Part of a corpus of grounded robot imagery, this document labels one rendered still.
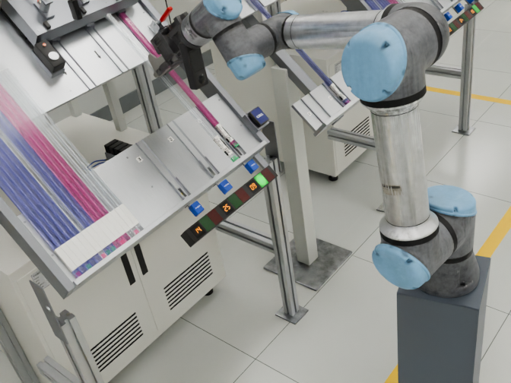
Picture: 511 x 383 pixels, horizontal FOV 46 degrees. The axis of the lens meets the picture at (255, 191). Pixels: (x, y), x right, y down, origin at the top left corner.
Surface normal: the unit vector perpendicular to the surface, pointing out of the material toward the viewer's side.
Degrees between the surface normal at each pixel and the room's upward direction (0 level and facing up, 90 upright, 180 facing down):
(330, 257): 0
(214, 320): 0
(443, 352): 90
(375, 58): 83
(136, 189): 44
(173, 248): 90
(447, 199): 8
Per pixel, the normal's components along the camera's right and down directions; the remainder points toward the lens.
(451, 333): -0.43, 0.55
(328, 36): -0.71, 0.41
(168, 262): 0.77, 0.26
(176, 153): 0.43, -0.41
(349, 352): -0.15, -0.82
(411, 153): 0.27, 0.42
